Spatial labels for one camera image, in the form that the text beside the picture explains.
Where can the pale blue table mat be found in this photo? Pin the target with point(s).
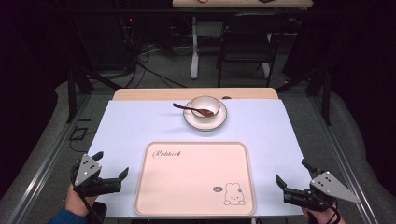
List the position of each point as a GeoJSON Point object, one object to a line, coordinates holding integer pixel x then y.
{"type": "Point", "coordinates": [130, 130]}

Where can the aluminium floor rail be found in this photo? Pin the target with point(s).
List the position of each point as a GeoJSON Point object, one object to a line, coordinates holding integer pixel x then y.
{"type": "Point", "coordinates": [43, 161]}
{"type": "Point", "coordinates": [345, 161]}

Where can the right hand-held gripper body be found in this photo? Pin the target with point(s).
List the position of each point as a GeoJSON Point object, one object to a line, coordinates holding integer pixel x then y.
{"type": "Point", "coordinates": [320, 191]}

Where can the black chair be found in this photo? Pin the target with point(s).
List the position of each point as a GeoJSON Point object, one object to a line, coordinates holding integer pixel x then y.
{"type": "Point", "coordinates": [246, 46]}

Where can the beige rabbit-print tray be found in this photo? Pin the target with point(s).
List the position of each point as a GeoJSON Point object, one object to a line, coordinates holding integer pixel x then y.
{"type": "Point", "coordinates": [193, 180]}

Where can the white saucer plate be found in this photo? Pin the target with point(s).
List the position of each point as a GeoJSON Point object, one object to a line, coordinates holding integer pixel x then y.
{"type": "Point", "coordinates": [205, 123]}

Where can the black metal stand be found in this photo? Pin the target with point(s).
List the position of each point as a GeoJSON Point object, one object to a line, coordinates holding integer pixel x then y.
{"type": "Point", "coordinates": [72, 93]}
{"type": "Point", "coordinates": [325, 93]}

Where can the white bowl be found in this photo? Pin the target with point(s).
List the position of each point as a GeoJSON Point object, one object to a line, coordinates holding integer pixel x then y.
{"type": "Point", "coordinates": [204, 104]}

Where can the black power strip red light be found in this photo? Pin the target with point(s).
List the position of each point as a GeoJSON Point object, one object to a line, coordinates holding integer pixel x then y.
{"type": "Point", "coordinates": [128, 28]}

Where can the brown wooden spoon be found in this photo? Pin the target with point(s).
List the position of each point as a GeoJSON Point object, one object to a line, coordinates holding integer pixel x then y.
{"type": "Point", "coordinates": [193, 109]}

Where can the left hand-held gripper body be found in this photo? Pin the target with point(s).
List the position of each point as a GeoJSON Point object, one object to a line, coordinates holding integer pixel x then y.
{"type": "Point", "coordinates": [88, 179]}

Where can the person's right hand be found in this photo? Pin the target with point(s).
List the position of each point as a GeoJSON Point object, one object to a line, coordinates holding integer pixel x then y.
{"type": "Point", "coordinates": [323, 217]}

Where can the person's left hand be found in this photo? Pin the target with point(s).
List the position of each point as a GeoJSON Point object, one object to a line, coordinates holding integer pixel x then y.
{"type": "Point", "coordinates": [77, 202]}

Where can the light wooden table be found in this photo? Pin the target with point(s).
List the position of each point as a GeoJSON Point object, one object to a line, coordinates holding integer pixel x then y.
{"type": "Point", "coordinates": [155, 94]}

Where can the white desk leg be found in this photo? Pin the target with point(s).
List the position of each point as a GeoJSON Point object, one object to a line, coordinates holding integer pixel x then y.
{"type": "Point", "coordinates": [266, 71]}
{"type": "Point", "coordinates": [195, 49]}

